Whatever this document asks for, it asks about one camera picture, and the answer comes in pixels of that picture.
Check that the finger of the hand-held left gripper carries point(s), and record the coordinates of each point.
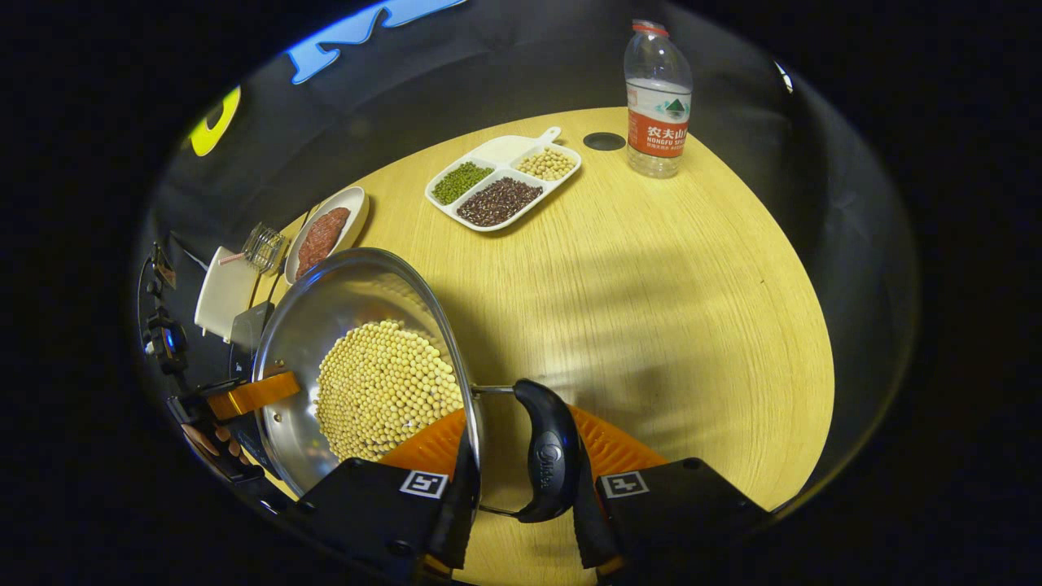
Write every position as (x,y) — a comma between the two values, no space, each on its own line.
(252,395)

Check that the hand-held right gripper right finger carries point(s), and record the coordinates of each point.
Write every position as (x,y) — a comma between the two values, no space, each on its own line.
(676,505)

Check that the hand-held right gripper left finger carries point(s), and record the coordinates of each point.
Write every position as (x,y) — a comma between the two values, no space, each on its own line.
(366,505)

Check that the black induction cooktop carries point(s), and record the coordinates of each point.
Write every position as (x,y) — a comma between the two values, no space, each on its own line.
(248,342)

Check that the pile of soybeans in pot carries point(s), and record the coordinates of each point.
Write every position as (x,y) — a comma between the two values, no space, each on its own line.
(383,391)

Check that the white toaster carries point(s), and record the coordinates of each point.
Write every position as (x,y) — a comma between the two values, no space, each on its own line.
(224,293)

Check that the pink striped straw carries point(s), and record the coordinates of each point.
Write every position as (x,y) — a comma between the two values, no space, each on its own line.
(232,258)

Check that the brown meat piece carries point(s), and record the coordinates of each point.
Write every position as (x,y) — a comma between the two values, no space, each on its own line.
(321,240)

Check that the white round plate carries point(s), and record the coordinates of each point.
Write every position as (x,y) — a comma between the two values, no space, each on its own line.
(350,212)

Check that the heap of green mung beans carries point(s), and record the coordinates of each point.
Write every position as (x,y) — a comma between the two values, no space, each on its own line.
(461,182)

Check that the heap of red beans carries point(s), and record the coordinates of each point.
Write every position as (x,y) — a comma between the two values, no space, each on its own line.
(498,202)

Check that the white divided tray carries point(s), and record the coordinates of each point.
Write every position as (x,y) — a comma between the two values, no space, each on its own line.
(501,150)

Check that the small heap of soybeans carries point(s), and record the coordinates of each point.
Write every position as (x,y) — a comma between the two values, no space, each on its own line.
(545,163)

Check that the black round table grommet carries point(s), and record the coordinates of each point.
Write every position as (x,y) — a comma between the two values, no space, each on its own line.
(604,142)

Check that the clear plastic water bottle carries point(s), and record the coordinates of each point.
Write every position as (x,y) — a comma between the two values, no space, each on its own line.
(658,106)

